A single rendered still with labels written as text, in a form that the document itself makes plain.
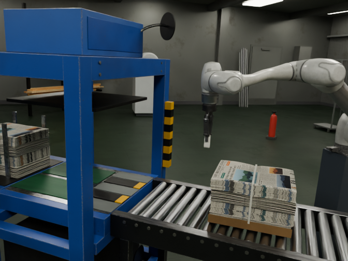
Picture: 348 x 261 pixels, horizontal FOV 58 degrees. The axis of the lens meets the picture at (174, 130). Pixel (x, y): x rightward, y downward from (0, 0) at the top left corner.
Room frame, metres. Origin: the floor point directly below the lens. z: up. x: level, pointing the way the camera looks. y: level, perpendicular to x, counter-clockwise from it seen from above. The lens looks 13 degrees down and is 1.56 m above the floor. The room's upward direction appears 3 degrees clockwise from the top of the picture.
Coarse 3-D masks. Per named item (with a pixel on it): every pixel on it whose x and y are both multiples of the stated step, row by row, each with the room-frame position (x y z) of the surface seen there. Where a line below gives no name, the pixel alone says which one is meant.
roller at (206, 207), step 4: (208, 200) 1.60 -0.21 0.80; (204, 204) 1.56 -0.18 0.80; (208, 204) 1.56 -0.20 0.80; (204, 208) 1.51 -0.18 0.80; (208, 208) 1.52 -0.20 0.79; (200, 212) 1.46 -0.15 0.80; (204, 212) 1.47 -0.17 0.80; (208, 212) 1.50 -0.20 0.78; (196, 216) 1.42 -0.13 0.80; (200, 216) 1.42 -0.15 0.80; (204, 216) 1.44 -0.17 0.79; (196, 220) 1.38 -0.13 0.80; (200, 220) 1.39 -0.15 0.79; (204, 220) 1.42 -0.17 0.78; (192, 224) 1.34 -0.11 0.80; (196, 224) 1.34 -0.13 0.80; (200, 224) 1.37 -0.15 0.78; (196, 228) 1.32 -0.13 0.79
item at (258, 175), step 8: (256, 168) 1.52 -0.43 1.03; (248, 176) 1.40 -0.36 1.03; (256, 176) 1.40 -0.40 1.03; (248, 184) 1.31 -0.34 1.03; (256, 184) 1.30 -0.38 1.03; (248, 192) 1.31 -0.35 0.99; (256, 192) 1.30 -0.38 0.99; (248, 200) 1.31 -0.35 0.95; (256, 200) 1.29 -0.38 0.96; (248, 208) 1.31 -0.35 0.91; (256, 208) 1.29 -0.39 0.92
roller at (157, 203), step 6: (168, 186) 1.78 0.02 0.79; (174, 186) 1.78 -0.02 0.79; (168, 192) 1.70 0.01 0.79; (174, 192) 1.77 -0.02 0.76; (156, 198) 1.60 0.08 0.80; (162, 198) 1.61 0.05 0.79; (150, 204) 1.53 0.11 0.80; (156, 204) 1.54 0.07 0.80; (162, 204) 1.59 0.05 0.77; (144, 210) 1.46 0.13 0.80; (150, 210) 1.46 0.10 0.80; (156, 210) 1.51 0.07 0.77; (150, 216) 1.44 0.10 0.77
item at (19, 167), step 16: (0, 128) 1.98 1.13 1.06; (16, 128) 2.00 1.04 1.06; (32, 128) 2.02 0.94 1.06; (0, 144) 1.82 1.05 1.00; (16, 144) 1.79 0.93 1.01; (32, 144) 1.91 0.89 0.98; (48, 144) 2.04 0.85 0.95; (0, 160) 1.83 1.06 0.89; (16, 160) 1.79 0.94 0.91; (32, 160) 1.90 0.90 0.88; (48, 160) 2.03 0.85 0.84; (16, 176) 1.79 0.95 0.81
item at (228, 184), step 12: (216, 168) 1.48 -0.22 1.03; (228, 168) 1.49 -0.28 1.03; (240, 168) 1.50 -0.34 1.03; (216, 180) 1.34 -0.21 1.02; (228, 180) 1.33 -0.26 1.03; (240, 180) 1.34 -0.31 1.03; (216, 192) 1.35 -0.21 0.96; (228, 192) 1.33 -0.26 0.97; (240, 192) 1.31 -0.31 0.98; (216, 204) 1.35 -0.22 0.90; (228, 204) 1.33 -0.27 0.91; (240, 204) 1.31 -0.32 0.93; (228, 216) 1.33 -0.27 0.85; (240, 216) 1.32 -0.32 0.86
